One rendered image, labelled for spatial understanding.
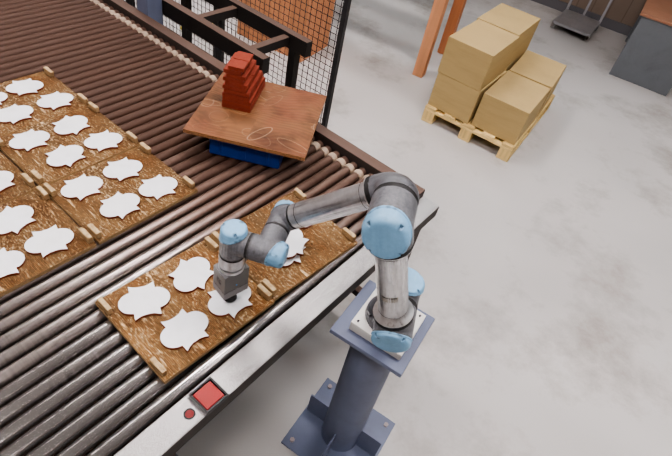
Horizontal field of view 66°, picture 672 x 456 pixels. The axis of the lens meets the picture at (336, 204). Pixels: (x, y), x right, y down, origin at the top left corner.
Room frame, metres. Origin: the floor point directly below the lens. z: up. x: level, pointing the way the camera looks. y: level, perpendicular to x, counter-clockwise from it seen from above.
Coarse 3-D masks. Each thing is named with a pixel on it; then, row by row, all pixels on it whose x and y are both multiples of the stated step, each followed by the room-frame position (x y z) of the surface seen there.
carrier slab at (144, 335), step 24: (168, 264) 1.05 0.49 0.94; (120, 288) 0.92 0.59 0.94; (168, 288) 0.96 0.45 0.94; (120, 312) 0.84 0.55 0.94; (168, 312) 0.88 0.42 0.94; (240, 312) 0.94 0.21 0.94; (144, 336) 0.78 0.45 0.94; (216, 336) 0.83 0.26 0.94; (144, 360) 0.72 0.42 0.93; (168, 360) 0.73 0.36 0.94; (192, 360) 0.74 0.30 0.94
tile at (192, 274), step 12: (180, 264) 1.05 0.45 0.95; (192, 264) 1.07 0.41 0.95; (204, 264) 1.08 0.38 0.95; (168, 276) 1.00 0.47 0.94; (180, 276) 1.01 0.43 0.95; (192, 276) 1.02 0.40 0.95; (204, 276) 1.03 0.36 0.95; (180, 288) 0.96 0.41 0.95; (192, 288) 0.97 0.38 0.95; (204, 288) 0.99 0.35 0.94
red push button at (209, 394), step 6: (210, 384) 0.69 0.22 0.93; (198, 390) 0.67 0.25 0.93; (204, 390) 0.67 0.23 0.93; (210, 390) 0.67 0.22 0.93; (216, 390) 0.68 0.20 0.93; (198, 396) 0.65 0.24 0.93; (204, 396) 0.65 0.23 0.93; (210, 396) 0.66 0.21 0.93; (216, 396) 0.66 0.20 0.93; (222, 396) 0.66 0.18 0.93; (204, 402) 0.64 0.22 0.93; (210, 402) 0.64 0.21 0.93; (216, 402) 0.65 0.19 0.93
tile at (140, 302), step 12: (132, 288) 0.92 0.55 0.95; (144, 288) 0.93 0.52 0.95; (156, 288) 0.94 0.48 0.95; (120, 300) 0.87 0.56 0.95; (132, 300) 0.88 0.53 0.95; (144, 300) 0.89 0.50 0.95; (156, 300) 0.90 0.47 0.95; (168, 300) 0.91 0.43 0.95; (132, 312) 0.84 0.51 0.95; (144, 312) 0.85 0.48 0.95; (156, 312) 0.86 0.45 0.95
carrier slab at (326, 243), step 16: (272, 208) 1.42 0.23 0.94; (256, 224) 1.32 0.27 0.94; (320, 224) 1.39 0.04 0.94; (320, 240) 1.31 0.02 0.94; (336, 240) 1.33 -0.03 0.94; (304, 256) 1.22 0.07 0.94; (320, 256) 1.24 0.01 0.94; (336, 256) 1.26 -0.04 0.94; (256, 272) 1.10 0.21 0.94; (272, 272) 1.12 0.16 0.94; (288, 272) 1.13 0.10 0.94; (304, 272) 1.15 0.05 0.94; (288, 288) 1.07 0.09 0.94
